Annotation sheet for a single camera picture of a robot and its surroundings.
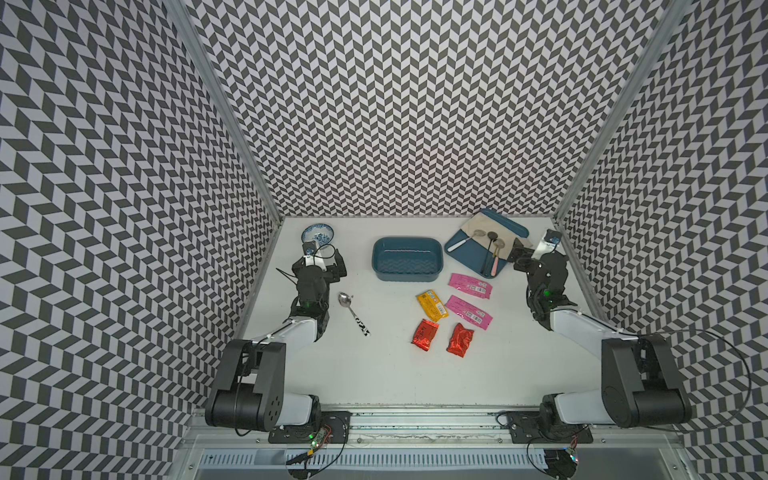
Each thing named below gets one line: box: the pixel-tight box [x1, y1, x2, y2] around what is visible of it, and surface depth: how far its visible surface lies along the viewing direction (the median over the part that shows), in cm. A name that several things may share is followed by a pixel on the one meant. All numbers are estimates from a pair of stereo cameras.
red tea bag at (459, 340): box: [446, 322, 474, 358], surface depth 88 cm
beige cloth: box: [460, 212, 533, 260], surface depth 116 cm
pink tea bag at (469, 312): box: [445, 295, 493, 330], surface depth 95 cm
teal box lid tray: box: [444, 209, 529, 279], surface depth 110 cm
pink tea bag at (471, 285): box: [448, 273, 493, 299], surface depth 99 cm
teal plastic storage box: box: [372, 236, 445, 283], surface depth 107 cm
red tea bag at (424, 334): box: [412, 319, 439, 351], surface depth 88 cm
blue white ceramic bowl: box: [301, 223, 335, 250], surface depth 114 cm
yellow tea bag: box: [416, 289, 448, 322], surface depth 95 cm
